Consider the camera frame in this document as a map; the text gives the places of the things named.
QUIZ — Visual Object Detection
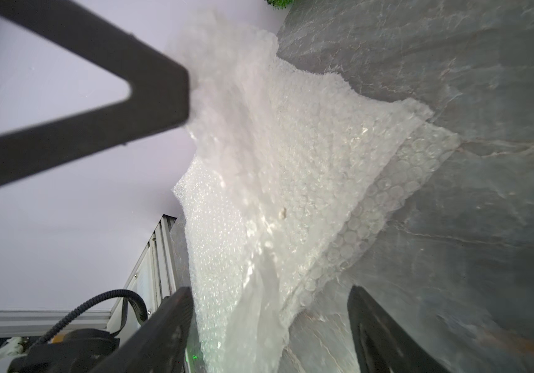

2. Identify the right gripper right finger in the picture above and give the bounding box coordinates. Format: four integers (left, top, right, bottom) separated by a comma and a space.
347, 285, 447, 373

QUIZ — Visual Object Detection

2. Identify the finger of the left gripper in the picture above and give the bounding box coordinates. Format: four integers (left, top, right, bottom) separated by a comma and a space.
0, 1, 190, 186

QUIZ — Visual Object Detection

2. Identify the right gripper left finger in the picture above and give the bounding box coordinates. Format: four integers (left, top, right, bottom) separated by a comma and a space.
92, 287, 194, 373

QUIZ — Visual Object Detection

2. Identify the bubble wrap sheet stack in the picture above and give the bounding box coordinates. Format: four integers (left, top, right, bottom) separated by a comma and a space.
172, 123, 461, 373

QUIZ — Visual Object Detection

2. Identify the green artificial grass mat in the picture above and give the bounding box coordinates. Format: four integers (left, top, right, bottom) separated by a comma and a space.
266, 0, 294, 9

